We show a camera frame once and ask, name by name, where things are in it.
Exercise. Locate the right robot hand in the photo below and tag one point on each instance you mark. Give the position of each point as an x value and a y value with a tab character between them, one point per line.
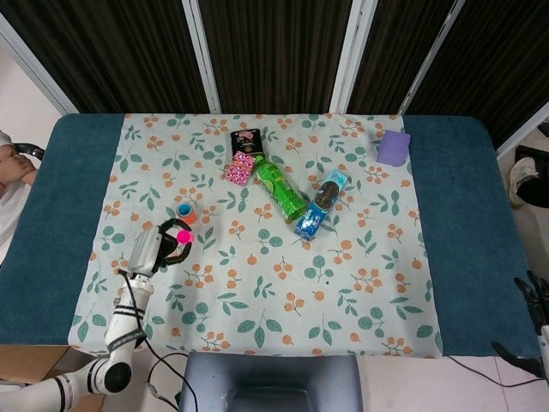
541	309

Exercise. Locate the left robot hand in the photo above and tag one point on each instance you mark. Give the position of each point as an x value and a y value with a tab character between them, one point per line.
146	251

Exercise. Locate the pink plastic cup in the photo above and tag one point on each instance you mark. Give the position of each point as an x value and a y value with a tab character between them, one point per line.
185	237

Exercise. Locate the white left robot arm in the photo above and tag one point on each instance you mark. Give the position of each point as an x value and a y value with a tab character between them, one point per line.
124	330

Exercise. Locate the orange plastic cup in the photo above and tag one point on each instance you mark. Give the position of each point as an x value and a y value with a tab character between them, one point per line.
191	219

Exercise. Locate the teal table cover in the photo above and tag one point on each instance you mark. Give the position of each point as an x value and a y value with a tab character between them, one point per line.
472	214

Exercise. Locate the black trouser leg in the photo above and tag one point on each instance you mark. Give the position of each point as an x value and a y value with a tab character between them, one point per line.
536	189

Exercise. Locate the pink patterned box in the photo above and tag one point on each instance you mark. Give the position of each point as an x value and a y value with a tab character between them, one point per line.
240	169

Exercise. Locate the white sneaker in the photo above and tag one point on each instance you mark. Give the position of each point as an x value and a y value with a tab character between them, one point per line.
522	173

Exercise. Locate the floral white tablecloth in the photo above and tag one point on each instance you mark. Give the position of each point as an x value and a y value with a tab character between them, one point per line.
274	300

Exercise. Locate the seated person in white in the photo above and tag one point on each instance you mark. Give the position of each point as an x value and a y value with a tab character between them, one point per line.
13	214

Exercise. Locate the green drink bottle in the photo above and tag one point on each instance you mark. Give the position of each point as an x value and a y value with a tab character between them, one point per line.
281	189

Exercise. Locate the black snack packet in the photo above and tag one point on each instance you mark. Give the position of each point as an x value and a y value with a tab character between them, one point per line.
248	139

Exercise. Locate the brown cardboard box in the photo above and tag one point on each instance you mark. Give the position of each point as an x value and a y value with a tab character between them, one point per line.
38	360

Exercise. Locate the blue cookie package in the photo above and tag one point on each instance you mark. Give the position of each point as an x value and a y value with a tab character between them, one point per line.
319	204

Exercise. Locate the dark folding screen panel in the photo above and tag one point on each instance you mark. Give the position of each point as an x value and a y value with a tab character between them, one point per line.
279	51
399	51
111	51
493	60

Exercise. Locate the purple foam cube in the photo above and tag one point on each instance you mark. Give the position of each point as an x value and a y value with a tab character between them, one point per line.
393	148

